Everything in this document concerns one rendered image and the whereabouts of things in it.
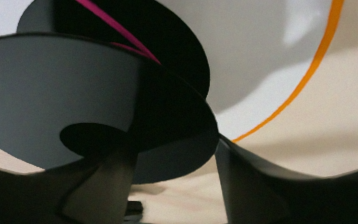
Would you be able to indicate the orange painted ring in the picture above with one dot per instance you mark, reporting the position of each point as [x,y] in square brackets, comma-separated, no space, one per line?
[334,22]

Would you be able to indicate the pale grey painted circle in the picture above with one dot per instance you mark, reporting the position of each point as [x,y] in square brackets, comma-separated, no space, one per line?
[258,50]

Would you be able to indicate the pink wire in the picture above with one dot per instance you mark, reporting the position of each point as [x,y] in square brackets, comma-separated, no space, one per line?
[108,19]

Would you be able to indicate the black cable reel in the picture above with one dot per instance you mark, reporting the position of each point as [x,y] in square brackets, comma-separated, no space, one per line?
[49,81]

